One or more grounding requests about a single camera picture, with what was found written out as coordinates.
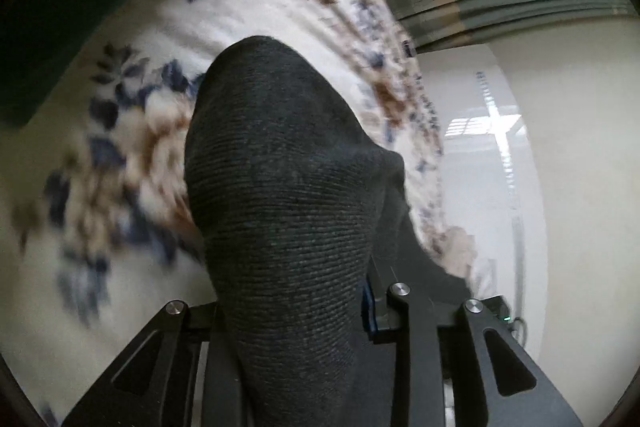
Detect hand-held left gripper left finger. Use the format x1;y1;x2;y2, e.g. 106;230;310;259
61;299;251;427

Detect dark grey knit garment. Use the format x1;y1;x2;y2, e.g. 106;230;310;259
183;35;473;427

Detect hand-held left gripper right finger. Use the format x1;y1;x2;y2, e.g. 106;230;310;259
360;257;585;427

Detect white floral blanket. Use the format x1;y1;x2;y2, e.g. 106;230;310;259
0;0;478;427

